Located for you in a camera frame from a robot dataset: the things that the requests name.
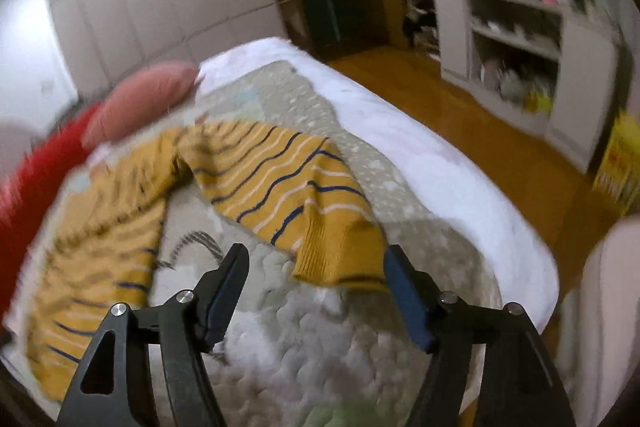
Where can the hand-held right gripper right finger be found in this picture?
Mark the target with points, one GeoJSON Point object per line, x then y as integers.
{"type": "Point", "coordinates": [406, 292]}

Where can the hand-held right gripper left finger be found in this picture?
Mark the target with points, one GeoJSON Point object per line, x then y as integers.
{"type": "Point", "coordinates": [218, 307]}

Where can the yellow striped knit sweater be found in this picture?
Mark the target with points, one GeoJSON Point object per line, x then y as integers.
{"type": "Point", "coordinates": [280, 192]}

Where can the patterned quilted blanket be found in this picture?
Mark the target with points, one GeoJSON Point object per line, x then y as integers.
{"type": "Point", "coordinates": [300, 307]}

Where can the white bed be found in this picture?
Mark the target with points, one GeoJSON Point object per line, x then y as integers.
{"type": "Point", "coordinates": [430, 157]}

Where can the pink pillow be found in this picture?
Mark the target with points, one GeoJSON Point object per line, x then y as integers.
{"type": "Point", "coordinates": [140, 99]}

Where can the red blanket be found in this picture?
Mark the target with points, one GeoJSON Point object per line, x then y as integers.
{"type": "Point", "coordinates": [30, 187]}

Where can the yellow box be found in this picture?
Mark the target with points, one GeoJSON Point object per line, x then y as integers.
{"type": "Point", "coordinates": [620, 162]}

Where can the white shelf unit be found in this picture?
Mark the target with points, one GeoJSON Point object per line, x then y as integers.
{"type": "Point", "coordinates": [530, 52]}

